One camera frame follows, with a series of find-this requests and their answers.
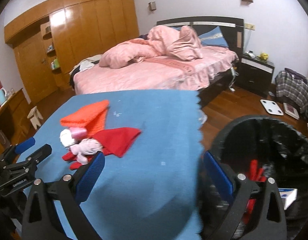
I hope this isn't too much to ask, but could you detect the white tissue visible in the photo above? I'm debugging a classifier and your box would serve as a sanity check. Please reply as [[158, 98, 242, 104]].
[[59, 129, 76, 148]]

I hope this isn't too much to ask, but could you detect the white blue glove box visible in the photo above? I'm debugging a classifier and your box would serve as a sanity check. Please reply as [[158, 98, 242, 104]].
[[278, 188, 298, 210]]

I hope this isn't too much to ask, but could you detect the pink face mask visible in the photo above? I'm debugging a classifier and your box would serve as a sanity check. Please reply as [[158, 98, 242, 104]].
[[69, 127, 103, 169]]

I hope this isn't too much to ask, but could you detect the orange foam net sleeve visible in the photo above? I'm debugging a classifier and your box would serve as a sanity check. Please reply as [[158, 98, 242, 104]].
[[60, 100, 109, 127]]

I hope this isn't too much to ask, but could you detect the red cloth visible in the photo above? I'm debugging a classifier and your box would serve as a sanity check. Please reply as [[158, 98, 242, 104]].
[[62, 127, 141, 170]]

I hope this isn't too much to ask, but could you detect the black lined trash bin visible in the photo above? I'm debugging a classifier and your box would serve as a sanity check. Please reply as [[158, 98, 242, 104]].
[[198, 115, 308, 239]]

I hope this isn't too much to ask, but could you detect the wooden side desk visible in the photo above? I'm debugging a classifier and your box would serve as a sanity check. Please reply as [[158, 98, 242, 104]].
[[0, 89, 32, 155]]

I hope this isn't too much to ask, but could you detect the white small stool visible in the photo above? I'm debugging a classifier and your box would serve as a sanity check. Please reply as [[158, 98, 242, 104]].
[[27, 106, 43, 130]]

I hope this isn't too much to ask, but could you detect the blue electric kettle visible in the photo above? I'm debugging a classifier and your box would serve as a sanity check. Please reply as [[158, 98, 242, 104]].
[[0, 88, 7, 106]]

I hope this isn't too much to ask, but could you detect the clothes pile on bed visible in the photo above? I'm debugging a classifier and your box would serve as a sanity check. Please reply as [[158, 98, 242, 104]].
[[69, 54, 102, 90]]

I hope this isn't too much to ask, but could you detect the wooden wardrobe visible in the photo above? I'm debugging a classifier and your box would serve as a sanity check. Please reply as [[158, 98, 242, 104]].
[[4, 0, 139, 103]]

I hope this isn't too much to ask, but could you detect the book on floor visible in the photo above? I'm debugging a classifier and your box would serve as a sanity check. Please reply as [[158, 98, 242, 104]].
[[283, 102, 299, 120]]

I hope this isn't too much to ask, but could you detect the white bathroom scale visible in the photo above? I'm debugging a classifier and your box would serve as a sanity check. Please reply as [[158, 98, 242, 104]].
[[260, 99, 284, 116]]

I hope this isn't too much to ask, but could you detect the blue table cloth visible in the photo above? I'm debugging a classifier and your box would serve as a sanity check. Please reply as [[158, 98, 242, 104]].
[[34, 90, 203, 239]]

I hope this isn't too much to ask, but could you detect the plaid bag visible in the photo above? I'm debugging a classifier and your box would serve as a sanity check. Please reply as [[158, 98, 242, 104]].
[[275, 68, 308, 117]]

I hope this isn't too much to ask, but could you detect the black nightstand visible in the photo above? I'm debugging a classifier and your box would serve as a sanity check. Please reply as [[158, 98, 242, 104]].
[[235, 55, 275, 98]]

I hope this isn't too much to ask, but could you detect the bed with pink sheet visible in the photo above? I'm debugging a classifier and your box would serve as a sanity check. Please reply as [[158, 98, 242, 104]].
[[72, 16, 245, 108]]

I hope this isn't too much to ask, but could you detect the yellow toy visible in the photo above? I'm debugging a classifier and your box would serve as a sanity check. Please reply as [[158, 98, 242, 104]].
[[258, 53, 268, 61]]

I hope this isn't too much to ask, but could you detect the pink duvet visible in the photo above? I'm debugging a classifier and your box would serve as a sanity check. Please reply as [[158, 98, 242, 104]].
[[98, 25, 203, 69]]

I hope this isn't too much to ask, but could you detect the blue pillow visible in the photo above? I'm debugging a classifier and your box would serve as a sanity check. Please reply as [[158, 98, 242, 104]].
[[198, 26, 229, 48]]

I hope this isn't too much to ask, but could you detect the black bed headboard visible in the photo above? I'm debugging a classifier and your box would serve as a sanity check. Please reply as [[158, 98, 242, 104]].
[[156, 16, 244, 59]]

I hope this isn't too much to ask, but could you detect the left wall lamp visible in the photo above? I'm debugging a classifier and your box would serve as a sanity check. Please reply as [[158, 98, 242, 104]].
[[148, 2, 157, 11]]

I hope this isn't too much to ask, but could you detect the wall power socket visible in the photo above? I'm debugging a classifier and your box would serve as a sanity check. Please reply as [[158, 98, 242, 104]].
[[245, 23, 255, 30]]

